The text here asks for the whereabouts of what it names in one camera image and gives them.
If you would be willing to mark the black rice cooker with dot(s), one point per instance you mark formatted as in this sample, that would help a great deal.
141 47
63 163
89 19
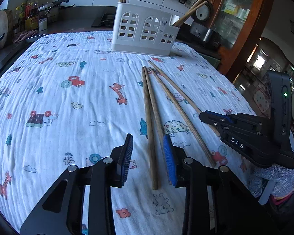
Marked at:
205 35

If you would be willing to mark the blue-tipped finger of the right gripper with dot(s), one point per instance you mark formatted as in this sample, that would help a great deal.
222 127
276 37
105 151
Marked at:
219 121

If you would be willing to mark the black gas stove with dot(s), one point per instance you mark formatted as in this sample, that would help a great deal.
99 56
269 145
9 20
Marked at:
104 21

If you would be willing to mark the wooden glass display cabinet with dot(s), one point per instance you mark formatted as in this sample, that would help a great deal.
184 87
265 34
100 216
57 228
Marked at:
240 24

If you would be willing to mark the small white jar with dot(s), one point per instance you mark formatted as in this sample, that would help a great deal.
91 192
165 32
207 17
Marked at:
43 24

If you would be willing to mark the pink dish cloth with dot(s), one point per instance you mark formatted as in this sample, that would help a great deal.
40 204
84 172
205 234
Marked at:
21 36

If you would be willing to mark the green-capped oil bottle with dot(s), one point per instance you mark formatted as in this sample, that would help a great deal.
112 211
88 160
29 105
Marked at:
22 17

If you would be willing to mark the round wooden chopping block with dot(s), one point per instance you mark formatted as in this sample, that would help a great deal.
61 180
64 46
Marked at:
6 27

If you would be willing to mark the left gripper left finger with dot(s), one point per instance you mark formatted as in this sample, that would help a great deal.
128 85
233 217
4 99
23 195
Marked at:
60 210

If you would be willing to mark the white plastic utensil holder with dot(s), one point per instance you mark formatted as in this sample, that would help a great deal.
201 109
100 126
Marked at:
143 30

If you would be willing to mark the printed white table cloth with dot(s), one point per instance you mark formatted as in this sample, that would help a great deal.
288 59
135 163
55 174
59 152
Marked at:
69 99

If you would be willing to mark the steel pot with lid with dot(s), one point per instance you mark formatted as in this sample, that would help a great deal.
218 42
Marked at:
51 11

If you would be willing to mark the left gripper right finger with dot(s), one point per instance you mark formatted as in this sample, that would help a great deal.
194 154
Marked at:
216 201

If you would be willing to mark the chopstick in holder right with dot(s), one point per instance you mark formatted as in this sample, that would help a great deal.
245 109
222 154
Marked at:
187 12

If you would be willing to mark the grey gloved right hand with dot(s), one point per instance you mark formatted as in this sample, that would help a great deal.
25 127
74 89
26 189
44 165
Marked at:
281 176

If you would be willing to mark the dark soy sauce bottle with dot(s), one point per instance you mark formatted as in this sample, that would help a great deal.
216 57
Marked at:
32 15

